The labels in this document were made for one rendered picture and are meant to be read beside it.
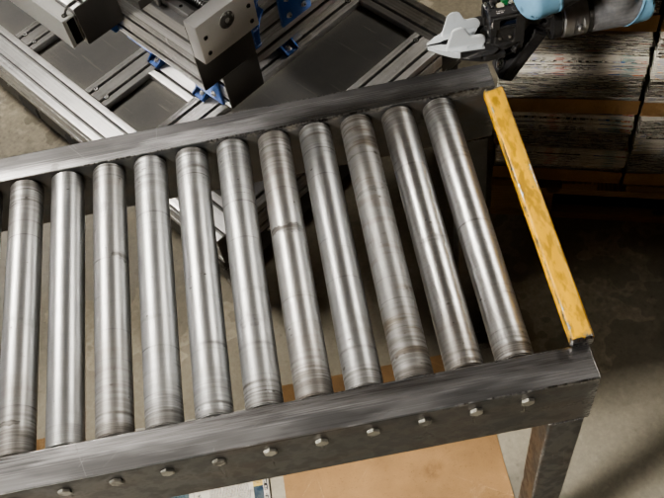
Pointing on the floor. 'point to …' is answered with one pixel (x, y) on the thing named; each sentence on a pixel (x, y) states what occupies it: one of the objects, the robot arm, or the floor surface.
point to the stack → (593, 77)
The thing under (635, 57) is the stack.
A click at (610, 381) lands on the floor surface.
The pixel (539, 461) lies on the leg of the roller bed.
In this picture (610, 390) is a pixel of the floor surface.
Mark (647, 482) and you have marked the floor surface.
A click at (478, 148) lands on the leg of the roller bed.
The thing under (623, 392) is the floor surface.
